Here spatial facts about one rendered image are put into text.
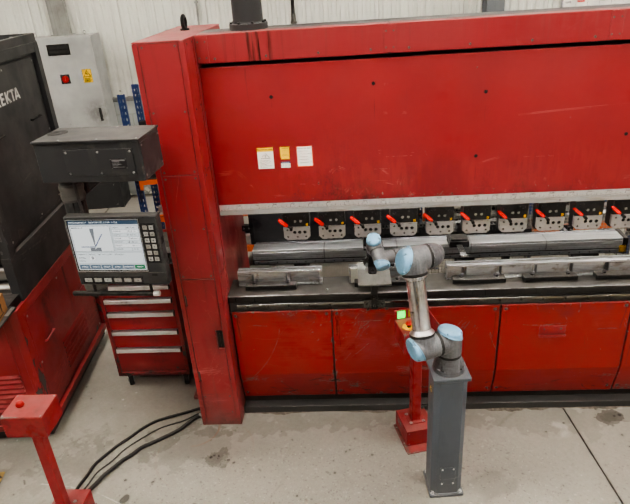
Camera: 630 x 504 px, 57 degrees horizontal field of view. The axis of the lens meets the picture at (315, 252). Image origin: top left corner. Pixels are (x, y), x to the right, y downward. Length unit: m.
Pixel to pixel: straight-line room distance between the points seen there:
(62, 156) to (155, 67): 0.60
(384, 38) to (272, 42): 0.54
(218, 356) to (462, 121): 1.91
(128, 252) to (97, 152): 0.48
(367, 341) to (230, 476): 1.10
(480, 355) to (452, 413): 0.73
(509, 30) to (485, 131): 0.49
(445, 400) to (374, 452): 0.79
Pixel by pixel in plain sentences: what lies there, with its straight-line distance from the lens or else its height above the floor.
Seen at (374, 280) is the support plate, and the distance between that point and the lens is 3.20.
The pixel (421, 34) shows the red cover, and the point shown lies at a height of 2.24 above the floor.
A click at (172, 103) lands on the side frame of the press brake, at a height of 2.01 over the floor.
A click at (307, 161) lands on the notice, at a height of 1.63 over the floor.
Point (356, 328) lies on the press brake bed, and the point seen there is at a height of 0.63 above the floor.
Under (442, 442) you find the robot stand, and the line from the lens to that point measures 3.13.
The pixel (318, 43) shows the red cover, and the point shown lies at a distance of 3.00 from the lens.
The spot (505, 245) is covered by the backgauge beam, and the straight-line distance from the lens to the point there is 3.74.
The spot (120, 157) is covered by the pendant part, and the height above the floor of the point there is 1.87.
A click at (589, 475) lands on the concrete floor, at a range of 3.68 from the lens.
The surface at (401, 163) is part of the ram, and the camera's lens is 3.15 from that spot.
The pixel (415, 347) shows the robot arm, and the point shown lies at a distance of 2.71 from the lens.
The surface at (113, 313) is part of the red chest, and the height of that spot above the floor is 0.63.
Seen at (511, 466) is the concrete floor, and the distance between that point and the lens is 3.61.
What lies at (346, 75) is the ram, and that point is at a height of 2.07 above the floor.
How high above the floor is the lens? 2.55
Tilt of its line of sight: 26 degrees down
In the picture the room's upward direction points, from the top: 4 degrees counter-clockwise
